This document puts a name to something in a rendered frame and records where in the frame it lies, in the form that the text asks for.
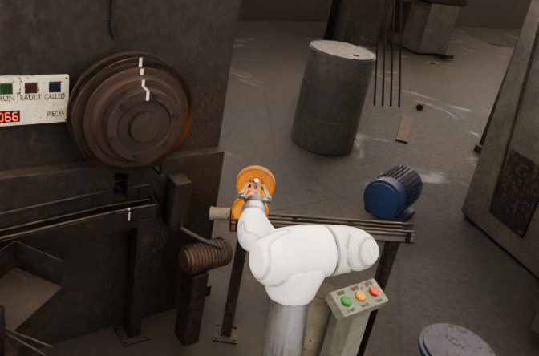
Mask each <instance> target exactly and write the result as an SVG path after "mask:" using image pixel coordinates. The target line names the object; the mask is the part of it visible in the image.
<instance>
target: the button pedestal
mask: <svg viewBox="0 0 539 356"><path fill-rule="evenodd" d="M369 281H371V282H372V284H373V285H369V286H366V285H365V284H364V283H366V282H369ZM354 286H358V287H359V289H357V290H355V291H352V289H351V287H354ZM372 286H374V287H376V288H377V289H378V290H379V295H378V296H373V295H372V294H371V293H370V287H372ZM342 290H343V291H344V292H345V294H343V295H340V296H338V294H337V292H339V291H342ZM358 291H362V292H363V293H364V294H365V296H366V298H365V300H364V301H360V300H359V299H358V298H357V297H356V295H355V294H356V293H357V292H358ZM343 296H348V297H349V298H350V299H351V304H350V305H349V306H346V305H344V304H343V303H342V297H343ZM325 300H326V302H327V304H328V306H329V307H330V309H331V310H332V312H333V314H334V315H335V317H336V318H337V320H338V321H337V325H336V327H335V331H334V336H333V338H332V342H331V344H330V349H329V352H328V355H327V356H357V353H358V351H359V346H360V343H361V341H362V338H363V334H364V331H365V329H366V325H367V321H368V318H369V316H370V313H371V311H373V310H376V309H379V308H382V307H384V306H385V305H386V304H387V303H388V299H387V297H386V296H385V294H384V293H383V291H382V290H381V289H380V287H379V285H378V284H377V282H376V281H375V279H374V278H372V279H370V280H367V281H363V282H360V283H358V284H355V285H351V286H348V287H346V288H343V289H339V290H336V291H334V292H331V293H329V294H328V296H327V297H326V298H325Z"/></svg>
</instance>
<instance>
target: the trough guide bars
mask: <svg viewBox="0 0 539 356"><path fill-rule="evenodd" d="M268 216H281V217H292V219H289V218H277V217H267V219H268V220H269V222H270V223H271V224H278V225H273V227H274V228H284V227H289V226H284V225H293V226H295V225H318V224H307V223H319V224H331V225H347V226H350V227H354V226H367V227H378V228H390V229H378V228H366V227H354V228H357V229H362V230H371V231H384V232H396V233H379V232H367V231H365V232H366V233H368V234H373V235H384V236H397V237H405V242H404V244H410V240H411V237H415V235H414V234H412V233H416V231H413V230H408V229H412V227H408V225H411V226H413V223H404V222H392V221H380V220H357V219H346V218H333V217H321V216H299V215H286V214H275V213H268ZM298 218H306V219H318V220H300V219H298ZM271 220H283V221H292V222H283V221H271ZM324 220H340V221H347V222H335V221H324ZM231 221H236V222H231V225H235V232H237V224H238V221H239V219H236V218H231ZM297 222H307V223H297ZM353 222H364V223H376V224H389V225H371V224H360V223H353ZM352 225H354V226H352ZM394 225H402V226H394ZM401 229H402V230H401ZM402 233H406V234H402Z"/></svg>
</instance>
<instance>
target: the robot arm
mask: <svg viewBox="0 0 539 356"><path fill-rule="evenodd" d="M249 188H250V193H249V194H247V195H246V196H245V194H246V193H247V191H248V189H249ZM255 188H256V189H257V193H254V189H255ZM261 190H262V193H263V196H264V197H265V198H264V197H263V196H262V195H261ZM241 198H242V199H243V201H244V202H245V203H244V204H243V206H242V209H241V216H240V218H239V221H238V224H237V238H238V241H239V243H240V245H241V247H242V248H243V249H244V250H246V251H249V267H250V269H251V271H252V274H253V276H254V277H255V278H256V279H257V280H258V281H259V282H260V283H261V284H263V285H264V286H265V291H266V292H267V294H268V296H269V308H268V315H267V323H266V330H265V343H264V352H263V356H302V353H303V346H304V341H305V335H306V323H307V317H308V311H309V304H310V301H311V300H312V299H313V298H314V296H315V294H316V293H317V291H318V288H319V287H320V285H321V284H322V282H323V280H324V277H332V276H335V275H339V274H344V273H349V272H350V271H351V270H353V271H362V270H364V269H368V268H370V267H371V266H372V265H373V264H374V263H375V262H376V260H377V258H378V255H379V248H378V245H377V244H376V241H375V239H374V238H373V237H372V236H371V235H370V234H368V233H366V232H365V231H363V230H362V229H357V228H354V227H350V226H345V225H295V226H289V227H284V228H279V229H275V228H274V227H273V226H272V224H271V223H270V222H269V220H268V219H267V218H266V215H265V203H266V202H267V203H269V204H270V203H271V199H272V197H271V196H270V195H269V193H268V190H267V188H266V186H265V184H261V180H259V179H252V180H251V183H250V182H247V183H246V185H245V187H244V188H243V189H242V191H240V192H239V194H238V199H241Z"/></svg>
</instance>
